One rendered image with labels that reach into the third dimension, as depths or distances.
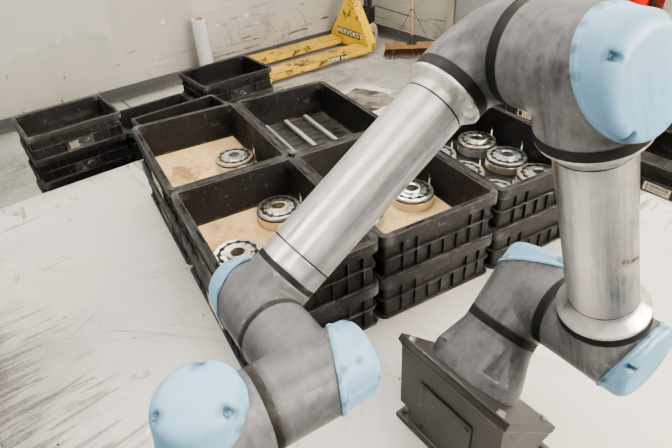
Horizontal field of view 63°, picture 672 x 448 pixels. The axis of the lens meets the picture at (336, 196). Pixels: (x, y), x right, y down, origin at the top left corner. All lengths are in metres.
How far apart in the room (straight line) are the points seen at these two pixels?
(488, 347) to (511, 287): 0.10
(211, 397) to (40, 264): 1.17
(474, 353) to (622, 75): 0.50
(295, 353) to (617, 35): 0.38
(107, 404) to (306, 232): 0.70
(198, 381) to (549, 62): 0.40
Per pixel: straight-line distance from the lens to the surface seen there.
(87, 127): 2.64
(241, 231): 1.26
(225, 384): 0.45
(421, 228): 1.08
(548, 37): 0.55
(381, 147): 0.57
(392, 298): 1.16
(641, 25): 0.53
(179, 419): 0.44
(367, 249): 1.03
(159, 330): 1.27
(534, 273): 0.87
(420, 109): 0.59
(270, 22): 4.92
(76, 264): 1.53
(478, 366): 0.87
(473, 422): 0.87
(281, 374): 0.48
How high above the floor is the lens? 1.56
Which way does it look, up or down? 33 degrees down
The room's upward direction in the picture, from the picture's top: 3 degrees counter-clockwise
